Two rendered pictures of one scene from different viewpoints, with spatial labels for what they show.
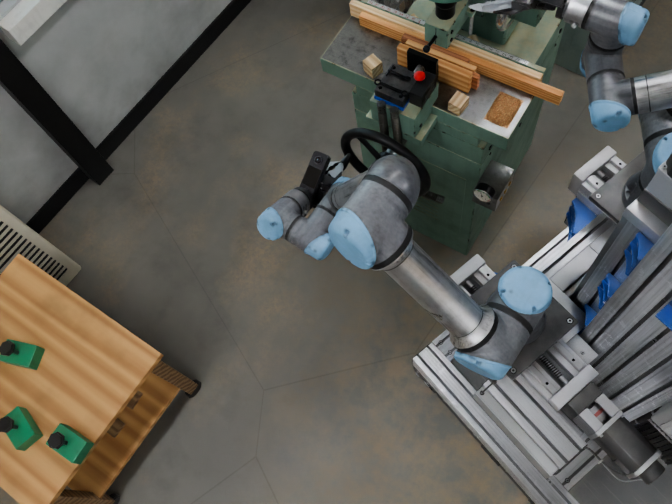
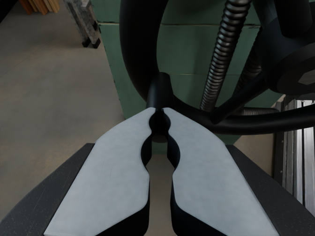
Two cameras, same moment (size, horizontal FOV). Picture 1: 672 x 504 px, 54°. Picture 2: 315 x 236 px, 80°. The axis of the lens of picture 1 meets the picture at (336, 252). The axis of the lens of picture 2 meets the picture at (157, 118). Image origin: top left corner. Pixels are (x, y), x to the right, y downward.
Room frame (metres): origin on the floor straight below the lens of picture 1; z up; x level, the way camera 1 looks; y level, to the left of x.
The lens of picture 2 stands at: (0.93, -0.04, 0.92)
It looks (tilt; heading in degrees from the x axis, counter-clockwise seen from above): 61 degrees down; 311
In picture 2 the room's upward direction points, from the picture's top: 2 degrees clockwise
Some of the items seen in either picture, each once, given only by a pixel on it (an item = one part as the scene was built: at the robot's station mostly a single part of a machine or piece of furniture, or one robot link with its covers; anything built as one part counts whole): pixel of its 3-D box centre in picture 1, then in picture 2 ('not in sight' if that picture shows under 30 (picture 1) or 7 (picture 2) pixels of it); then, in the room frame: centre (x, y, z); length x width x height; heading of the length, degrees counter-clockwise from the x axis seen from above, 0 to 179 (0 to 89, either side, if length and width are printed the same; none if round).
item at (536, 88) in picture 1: (456, 56); not in sight; (1.13, -0.49, 0.92); 0.63 x 0.02 x 0.04; 42
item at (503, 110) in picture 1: (504, 108); not in sight; (0.93, -0.55, 0.91); 0.10 x 0.07 x 0.02; 132
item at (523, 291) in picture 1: (521, 298); not in sight; (0.39, -0.37, 0.98); 0.13 x 0.12 x 0.14; 129
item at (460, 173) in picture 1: (454, 129); (184, 60); (1.24, -0.55, 0.35); 0.58 x 0.45 x 0.71; 132
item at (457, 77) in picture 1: (433, 67); not in sight; (1.10, -0.41, 0.94); 0.22 x 0.02 x 0.07; 42
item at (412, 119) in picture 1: (404, 101); not in sight; (1.04, -0.31, 0.91); 0.15 x 0.14 x 0.09; 42
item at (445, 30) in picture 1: (448, 19); not in sight; (1.17, -0.48, 1.03); 0.14 x 0.07 x 0.09; 132
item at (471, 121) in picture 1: (419, 88); not in sight; (1.10, -0.37, 0.87); 0.61 x 0.30 x 0.06; 42
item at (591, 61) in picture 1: (602, 58); not in sight; (0.77, -0.67, 1.25); 0.11 x 0.08 x 0.11; 161
